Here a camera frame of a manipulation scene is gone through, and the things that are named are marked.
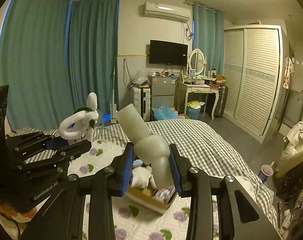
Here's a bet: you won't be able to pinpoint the small grey fridge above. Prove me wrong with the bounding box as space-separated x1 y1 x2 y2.
149 76 176 108

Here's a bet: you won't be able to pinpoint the blue plastic bag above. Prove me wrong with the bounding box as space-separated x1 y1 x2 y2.
151 105 179 121

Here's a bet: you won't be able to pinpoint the blue waste basket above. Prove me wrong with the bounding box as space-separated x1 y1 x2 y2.
186 105 201 120

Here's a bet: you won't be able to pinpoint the left human hand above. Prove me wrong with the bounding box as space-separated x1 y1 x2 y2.
0 204 37 223

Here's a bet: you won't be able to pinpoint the white jacket on chair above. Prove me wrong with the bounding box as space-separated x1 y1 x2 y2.
276 121 303 178

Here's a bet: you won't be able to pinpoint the grey checked bed sheet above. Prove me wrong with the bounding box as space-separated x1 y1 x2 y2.
9 118 279 230

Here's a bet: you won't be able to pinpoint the oval vanity mirror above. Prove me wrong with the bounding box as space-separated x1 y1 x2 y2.
187 48 207 77

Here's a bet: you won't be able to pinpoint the black wall television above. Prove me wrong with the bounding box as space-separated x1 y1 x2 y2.
149 40 188 66

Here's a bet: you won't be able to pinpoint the brown cardboard box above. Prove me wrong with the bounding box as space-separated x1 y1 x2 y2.
125 163 179 215

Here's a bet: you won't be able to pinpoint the white suitcase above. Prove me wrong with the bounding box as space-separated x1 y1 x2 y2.
130 86 151 121

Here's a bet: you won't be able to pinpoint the narrow teal curtain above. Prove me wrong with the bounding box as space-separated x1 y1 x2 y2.
193 3 225 74

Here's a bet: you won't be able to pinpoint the white air conditioner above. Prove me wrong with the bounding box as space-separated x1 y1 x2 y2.
144 1 191 23

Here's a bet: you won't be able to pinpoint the white cloth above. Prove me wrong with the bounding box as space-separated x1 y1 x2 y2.
131 166 156 189

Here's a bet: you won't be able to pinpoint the purple drink cup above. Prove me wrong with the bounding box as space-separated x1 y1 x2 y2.
258 161 275 184

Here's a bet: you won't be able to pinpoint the white dressing table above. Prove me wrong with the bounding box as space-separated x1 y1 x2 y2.
174 81 219 120

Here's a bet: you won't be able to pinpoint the floral zip pouch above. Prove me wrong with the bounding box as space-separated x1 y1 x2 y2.
152 186 176 204

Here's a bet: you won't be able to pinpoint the white green plush toy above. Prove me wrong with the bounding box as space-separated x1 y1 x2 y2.
58 92 99 145

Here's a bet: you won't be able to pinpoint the large teal curtain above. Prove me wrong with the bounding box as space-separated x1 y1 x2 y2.
0 0 119 130

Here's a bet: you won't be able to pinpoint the grey washing machine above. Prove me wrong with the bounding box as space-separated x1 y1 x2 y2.
283 89 303 128

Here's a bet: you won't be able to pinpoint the white louvered wardrobe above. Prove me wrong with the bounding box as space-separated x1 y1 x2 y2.
223 25 288 142

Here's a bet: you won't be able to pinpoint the white socks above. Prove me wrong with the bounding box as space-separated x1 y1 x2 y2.
116 104 174 189

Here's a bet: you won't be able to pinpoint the white floral quilt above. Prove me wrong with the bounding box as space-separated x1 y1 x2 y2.
0 139 257 240

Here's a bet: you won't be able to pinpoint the dark grey suitcase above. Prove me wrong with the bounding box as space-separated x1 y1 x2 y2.
214 86 228 118

